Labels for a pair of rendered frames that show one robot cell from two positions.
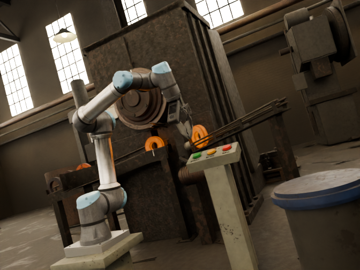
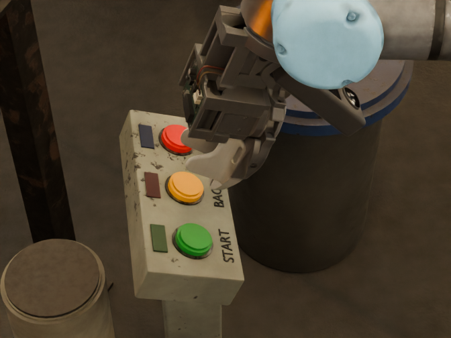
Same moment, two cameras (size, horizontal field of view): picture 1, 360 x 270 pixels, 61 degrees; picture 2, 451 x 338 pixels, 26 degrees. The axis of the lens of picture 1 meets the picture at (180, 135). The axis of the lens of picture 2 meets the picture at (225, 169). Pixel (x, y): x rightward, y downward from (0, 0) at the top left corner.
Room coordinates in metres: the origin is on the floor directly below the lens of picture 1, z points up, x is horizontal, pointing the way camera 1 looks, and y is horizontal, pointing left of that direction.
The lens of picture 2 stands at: (1.74, 0.51, 1.44)
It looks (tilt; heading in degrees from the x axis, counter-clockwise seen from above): 49 degrees down; 239
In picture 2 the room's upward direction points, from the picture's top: straight up
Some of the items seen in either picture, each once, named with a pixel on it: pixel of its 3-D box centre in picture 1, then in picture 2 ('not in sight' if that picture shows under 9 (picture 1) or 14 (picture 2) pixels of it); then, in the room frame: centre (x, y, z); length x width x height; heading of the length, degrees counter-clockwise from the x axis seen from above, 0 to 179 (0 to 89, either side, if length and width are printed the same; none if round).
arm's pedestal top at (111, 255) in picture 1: (99, 252); not in sight; (1.51, 0.53, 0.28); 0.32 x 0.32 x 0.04; 66
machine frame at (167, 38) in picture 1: (172, 126); not in sight; (2.75, 0.05, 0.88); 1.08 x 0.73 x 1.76; 67
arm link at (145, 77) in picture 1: (144, 82); (349, 7); (1.38, 0.09, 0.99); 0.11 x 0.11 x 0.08; 55
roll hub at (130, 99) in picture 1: (134, 98); not in sight; (2.26, 0.25, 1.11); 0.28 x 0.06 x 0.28; 67
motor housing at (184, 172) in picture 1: (204, 202); not in sight; (2.10, -0.03, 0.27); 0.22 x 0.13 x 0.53; 67
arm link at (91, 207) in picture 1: (91, 206); not in sight; (1.52, 0.52, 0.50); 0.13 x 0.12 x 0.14; 145
